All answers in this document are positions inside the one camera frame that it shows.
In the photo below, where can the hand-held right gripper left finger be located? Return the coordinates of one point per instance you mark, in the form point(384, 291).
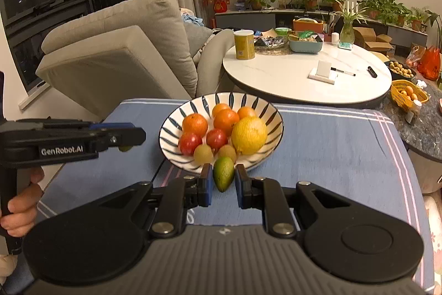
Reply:
point(207, 185)

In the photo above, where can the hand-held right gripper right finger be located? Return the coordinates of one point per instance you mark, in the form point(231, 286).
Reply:
point(240, 185)

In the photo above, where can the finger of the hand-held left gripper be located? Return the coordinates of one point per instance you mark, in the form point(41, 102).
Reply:
point(131, 136)
point(114, 126)

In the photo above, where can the small green fruit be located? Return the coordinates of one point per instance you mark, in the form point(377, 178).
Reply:
point(125, 148)

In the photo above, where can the green mango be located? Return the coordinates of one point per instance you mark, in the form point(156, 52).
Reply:
point(222, 174)

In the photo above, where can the yellow-green round fruit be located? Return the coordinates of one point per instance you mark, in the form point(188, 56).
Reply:
point(203, 154)
point(227, 152)

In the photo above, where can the white plate with blue stripes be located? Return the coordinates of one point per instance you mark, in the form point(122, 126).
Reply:
point(171, 134)

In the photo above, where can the red round fruit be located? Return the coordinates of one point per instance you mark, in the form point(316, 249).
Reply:
point(189, 144)
point(217, 139)

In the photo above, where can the large yellow citrus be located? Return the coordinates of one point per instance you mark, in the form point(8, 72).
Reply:
point(249, 136)

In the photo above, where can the orange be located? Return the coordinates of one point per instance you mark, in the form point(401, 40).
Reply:
point(247, 112)
point(195, 124)
point(221, 107)
point(226, 121)

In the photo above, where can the black bowl of small fruits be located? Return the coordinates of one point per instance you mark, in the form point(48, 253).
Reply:
point(400, 70)

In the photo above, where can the person's left hand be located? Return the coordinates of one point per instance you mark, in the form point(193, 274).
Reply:
point(24, 205)

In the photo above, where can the beige sofa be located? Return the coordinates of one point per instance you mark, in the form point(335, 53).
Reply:
point(114, 56)

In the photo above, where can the blue striped cloth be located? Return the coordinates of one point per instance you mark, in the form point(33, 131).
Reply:
point(328, 150)

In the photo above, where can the grey cushion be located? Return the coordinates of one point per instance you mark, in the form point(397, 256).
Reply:
point(196, 39)

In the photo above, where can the round white table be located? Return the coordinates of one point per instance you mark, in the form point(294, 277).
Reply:
point(286, 73)

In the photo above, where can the blue clothes pile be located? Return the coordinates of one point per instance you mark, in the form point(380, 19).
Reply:
point(191, 20)

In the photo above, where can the yellow can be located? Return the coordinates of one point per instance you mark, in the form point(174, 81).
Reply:
point(244, 46)

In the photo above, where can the white card stand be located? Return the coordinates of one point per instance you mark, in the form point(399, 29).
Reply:
point(323, 68)

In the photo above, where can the pile of snack packets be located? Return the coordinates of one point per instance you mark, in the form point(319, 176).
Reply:
point(271, 41)

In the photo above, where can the black marker pen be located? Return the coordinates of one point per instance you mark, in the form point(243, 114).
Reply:
point(342, 71)

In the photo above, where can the teal plastic basket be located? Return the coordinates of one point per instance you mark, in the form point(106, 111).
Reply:
point(305, 47)

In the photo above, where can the green bowl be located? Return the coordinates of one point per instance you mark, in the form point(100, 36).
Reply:
point(282, 30)

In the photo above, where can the grey cabinet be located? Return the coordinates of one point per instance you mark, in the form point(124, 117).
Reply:
point(241, 20)

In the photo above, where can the orange box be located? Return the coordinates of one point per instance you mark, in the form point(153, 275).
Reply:
point(307, 26)

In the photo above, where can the small white jar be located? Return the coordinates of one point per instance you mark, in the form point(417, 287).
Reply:
point(335, 39)

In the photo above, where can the small teal box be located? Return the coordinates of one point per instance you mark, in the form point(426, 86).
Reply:
point(345, 45)

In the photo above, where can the yellow basket with oranges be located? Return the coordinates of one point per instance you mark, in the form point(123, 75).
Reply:
point(397, 98)

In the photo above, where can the glass vase with plant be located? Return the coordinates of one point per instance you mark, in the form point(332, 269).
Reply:
point(347, 34)

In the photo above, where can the jar with dark contents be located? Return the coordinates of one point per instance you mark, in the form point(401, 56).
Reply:
point(412, 115)

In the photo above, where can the dark marble table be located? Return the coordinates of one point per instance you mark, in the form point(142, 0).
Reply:
point(424, 136)

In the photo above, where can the open cardboard box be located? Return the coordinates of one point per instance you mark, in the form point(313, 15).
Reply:
point(366, 35)

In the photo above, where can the white tissue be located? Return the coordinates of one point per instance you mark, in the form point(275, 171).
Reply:
point(422, 83)

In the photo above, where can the orange plastic bag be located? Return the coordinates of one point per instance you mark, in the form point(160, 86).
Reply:
point(430, 63)

